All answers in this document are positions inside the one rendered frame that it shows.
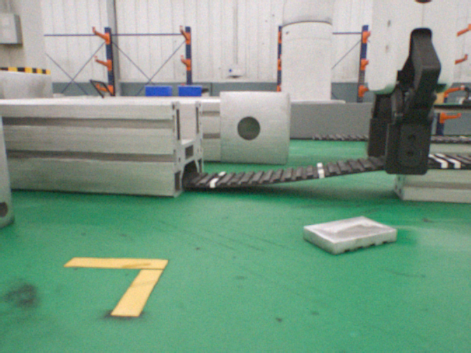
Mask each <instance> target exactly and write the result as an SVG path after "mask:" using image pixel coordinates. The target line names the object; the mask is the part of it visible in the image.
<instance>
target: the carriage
mask: <svg viewBox="0 0 471 353"><path fill-rule="evenodd" d="M0 99H53V85H52V78H51V75H46V74H31V73H22V72H14V71H0Z"/></svg>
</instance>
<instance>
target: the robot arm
mask: <svg viewBox="0 0 471 353"><path fill-rule="evenodd" d="M334 2H335V0H286V2H285V4H284V6H283V10H282V83H281V92H290V93H291V104H345V101H341V100H330V95H331V71H332V23H333V10H334ZM458 5H459V0H374V6H373V13H372V22H371V38H370V49H369V75H368V86H369V90H370V91H371V92H372V93H374V99H373V103H372V108H371V117H372V118H370V119H369V137H368V147H367V155H368V156H369V157H372V156H374V157H375V158H378V157H379V156H380V155H384V156H385V162H384V171H385V172H386V173H387V174H399V175H420V176H423V175H425V174H426V173H427V172H428V161H429V155H430V142H431V136H432V124H433V121H434V118H435V112H434V102H435V101H436V100H437V94H440V93H443V92H445V91H446V90H448V89H449V88H450V87H451V85H452V83H453V75H454V67H455V57H456V39H457V28H458Z"/></svg>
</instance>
